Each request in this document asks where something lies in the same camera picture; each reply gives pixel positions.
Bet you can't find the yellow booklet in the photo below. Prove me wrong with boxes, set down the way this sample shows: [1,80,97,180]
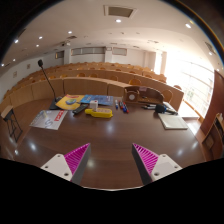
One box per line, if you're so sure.
[55,94,86,111]

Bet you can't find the white notebook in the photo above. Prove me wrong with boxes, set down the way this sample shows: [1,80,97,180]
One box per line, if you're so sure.
[157,112,189,131]

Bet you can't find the rows of wooden lecture seats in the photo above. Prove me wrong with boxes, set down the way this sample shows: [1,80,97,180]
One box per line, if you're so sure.
[0,61,184,111]

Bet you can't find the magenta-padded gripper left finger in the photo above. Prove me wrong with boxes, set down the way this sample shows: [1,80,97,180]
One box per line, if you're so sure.
[40,142,92,186]

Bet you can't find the large bright window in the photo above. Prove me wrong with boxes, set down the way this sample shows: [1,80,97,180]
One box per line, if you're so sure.
[164,51,215,118]

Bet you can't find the black remote control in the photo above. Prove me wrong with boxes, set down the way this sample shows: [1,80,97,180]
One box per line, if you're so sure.
[72,103,90,116]

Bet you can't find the wooden shelf unit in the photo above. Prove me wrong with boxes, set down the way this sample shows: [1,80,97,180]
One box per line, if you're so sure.
[201,112,224,161]

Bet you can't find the small ceiling air vent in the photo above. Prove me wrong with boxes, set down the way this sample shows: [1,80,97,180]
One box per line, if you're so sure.
[203,41,217,54]

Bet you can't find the clear plastic bag, red label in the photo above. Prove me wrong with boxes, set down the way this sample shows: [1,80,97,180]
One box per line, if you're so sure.
[29,109,68,131]

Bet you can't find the blue booklet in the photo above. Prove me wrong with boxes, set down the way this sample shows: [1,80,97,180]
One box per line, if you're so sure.
[80,94,115,107]

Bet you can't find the black metal frame stand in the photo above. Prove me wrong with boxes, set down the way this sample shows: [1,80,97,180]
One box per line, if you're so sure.
[0,105,24,144]

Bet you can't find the white charger with red switch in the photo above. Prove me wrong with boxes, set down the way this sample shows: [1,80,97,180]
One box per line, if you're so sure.
[89,99,99,112]

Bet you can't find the wooden desk organizer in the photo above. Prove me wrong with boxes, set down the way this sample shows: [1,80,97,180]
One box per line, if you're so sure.
[122,85,165,106]

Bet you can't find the recessed ceiling lights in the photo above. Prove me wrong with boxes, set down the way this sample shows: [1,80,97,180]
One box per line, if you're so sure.
[13,18,214,56]

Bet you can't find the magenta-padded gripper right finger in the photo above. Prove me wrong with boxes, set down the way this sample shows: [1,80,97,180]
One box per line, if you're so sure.
[131,143,183,186]

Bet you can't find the black gooseneck desk microphone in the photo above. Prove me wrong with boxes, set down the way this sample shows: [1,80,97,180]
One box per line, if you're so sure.
[37,59,64,111]

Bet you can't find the large ceiling air vent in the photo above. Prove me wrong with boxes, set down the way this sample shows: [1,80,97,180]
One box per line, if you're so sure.
[103,4,138,19]

